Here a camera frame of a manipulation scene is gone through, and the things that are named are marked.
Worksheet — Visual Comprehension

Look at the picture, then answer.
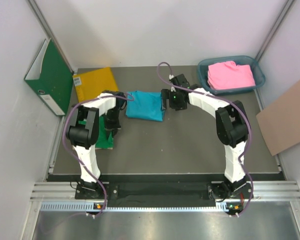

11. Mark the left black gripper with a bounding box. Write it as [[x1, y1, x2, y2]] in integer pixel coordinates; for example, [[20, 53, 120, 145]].
[[102, 107, 122, 138]]

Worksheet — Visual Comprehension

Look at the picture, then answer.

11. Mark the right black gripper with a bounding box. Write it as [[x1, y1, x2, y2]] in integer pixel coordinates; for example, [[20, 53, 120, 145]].
[[161, 89, 187, 112]]

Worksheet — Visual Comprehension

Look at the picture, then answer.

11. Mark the green t shirt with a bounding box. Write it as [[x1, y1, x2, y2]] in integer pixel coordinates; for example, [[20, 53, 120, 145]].
[[77, 116, 115, 149]]

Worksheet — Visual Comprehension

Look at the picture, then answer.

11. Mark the teal t shirt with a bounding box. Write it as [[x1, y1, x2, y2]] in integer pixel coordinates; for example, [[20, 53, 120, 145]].
[[125, 90, 165, 122]]

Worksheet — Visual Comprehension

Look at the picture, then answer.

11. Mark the yellow folder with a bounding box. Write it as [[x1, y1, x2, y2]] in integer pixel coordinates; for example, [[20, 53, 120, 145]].
[[72, 67, 119, 102]]

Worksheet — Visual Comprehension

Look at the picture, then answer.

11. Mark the beige cardboard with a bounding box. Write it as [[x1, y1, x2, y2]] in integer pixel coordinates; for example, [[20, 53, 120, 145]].
[[95, 147, 113, 150]]

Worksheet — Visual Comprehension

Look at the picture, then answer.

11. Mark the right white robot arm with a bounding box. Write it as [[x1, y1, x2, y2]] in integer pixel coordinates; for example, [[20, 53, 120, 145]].
[[161, 74, 249, 202]]

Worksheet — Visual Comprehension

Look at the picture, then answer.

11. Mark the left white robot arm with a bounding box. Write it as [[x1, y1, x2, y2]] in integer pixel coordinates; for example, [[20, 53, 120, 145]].
[[62, 90, 128, 199]]

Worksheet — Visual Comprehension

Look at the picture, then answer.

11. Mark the pink t shirt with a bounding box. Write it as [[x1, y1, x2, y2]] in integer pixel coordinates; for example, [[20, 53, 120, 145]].
[[207, 61, 256, 90]]

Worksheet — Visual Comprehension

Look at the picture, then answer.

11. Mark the blue plastic bin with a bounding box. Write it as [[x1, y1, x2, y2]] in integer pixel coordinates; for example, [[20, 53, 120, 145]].
[[196, 55, 266, 96]]

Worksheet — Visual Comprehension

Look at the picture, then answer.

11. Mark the brown cardboard sheet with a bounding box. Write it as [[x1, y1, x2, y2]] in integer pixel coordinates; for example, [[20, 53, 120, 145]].
[[256, 80, 300, 156]]

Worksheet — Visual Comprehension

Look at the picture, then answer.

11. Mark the green ring binder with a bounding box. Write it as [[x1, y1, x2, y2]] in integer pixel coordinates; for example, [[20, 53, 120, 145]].
[[24, 39, 73, 116]]

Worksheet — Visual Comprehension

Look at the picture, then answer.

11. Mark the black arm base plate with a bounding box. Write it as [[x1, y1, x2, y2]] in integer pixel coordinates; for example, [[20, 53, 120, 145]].
[[75, 181, 252, 203]]

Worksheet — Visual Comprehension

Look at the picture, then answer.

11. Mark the grey slotted cable duct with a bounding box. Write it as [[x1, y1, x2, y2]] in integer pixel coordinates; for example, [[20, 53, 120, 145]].
[[40, 201, 229, 212]]

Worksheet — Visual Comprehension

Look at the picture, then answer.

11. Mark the aluminium frame rail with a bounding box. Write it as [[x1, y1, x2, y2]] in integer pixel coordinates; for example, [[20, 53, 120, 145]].
[[30, 180, 300, 202]]

